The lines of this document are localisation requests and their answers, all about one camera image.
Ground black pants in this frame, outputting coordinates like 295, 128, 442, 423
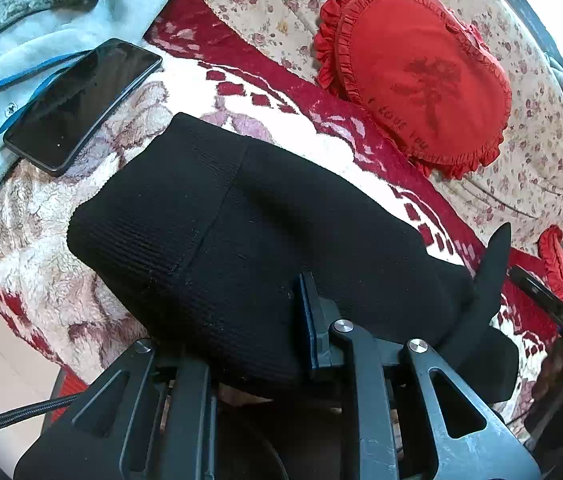
67, 114, 519, 403

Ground red white plush blanket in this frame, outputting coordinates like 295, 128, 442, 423
0, 0, 563, 446

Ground floral quilt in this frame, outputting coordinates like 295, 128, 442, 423
204, 0, 563, 252

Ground black smartphone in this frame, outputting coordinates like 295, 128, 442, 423
3, 38, 162, 177

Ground red heart pillow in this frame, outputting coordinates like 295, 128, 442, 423
314, 0, 513, 179

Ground black cable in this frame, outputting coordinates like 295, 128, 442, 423
0, 391, 83, 434

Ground blue cord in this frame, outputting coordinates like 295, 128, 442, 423
0, 49, 91, 191

